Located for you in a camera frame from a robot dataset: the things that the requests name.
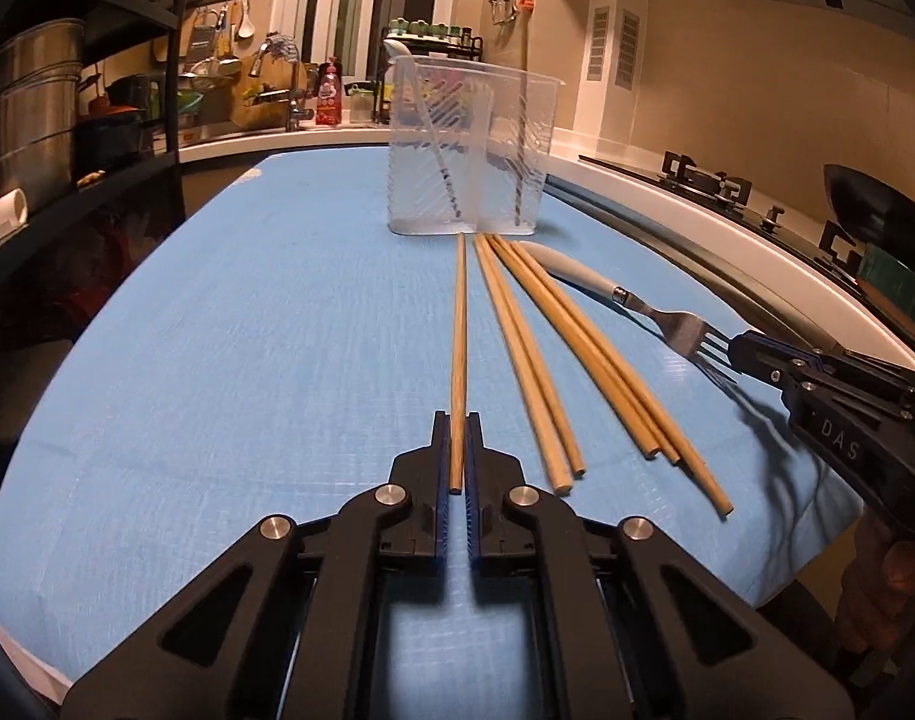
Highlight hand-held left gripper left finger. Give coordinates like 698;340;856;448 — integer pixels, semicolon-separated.
59;410;453;720

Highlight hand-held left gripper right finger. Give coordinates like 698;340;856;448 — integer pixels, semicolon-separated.
464;411;856;720

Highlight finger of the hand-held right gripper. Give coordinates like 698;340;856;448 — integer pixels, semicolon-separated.
729;331;826;370
733;361;799;421

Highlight wooden chopstick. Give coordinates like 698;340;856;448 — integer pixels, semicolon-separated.
449;235;469;496
500;238;683;466
483;234;589;478
491;235;661;461
511;240;732;522
472;235;572;497

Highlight white-handled steel fork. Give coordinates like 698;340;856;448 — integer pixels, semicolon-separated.
527;241;739;387

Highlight clear plastic utensil holder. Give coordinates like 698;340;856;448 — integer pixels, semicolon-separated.
386;55;565;237

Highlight person's right hand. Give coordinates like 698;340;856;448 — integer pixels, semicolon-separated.
839;517;915;653

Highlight teal box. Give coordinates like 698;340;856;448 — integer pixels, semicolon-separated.
862;247;915;310

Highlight black gas stove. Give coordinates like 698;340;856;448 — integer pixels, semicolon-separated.
577;150;915;301

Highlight black wok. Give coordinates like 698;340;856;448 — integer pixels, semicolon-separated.
823;163;915;256

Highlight blue table cloth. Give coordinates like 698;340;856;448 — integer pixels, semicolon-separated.
0;144;889;680

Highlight chrome faucet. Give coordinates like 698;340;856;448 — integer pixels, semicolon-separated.
247;41;316;132

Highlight red dish soap bottle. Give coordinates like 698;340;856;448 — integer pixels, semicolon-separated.
314;60;343;127

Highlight black countertop rack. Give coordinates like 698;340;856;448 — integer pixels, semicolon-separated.
371;34;484;125

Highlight row of spice jars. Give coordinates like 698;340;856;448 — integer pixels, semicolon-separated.
388;17;482;42

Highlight red pot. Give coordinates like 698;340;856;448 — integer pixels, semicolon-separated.
89;75;149;121

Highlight black metal shelf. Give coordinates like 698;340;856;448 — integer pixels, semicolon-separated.
0;0;256;293

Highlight white roll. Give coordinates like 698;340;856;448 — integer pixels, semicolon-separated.
0;187;29;256

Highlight large steel pot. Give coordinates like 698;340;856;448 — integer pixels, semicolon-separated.
0;19;87;211

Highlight wide wall vent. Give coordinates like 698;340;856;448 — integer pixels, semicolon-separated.
616;9;642;87

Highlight narrow wall vent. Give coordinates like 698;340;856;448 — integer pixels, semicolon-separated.
586;6;610;81

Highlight white-handled spoon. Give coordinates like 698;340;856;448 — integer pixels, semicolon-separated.
382;37;462;215

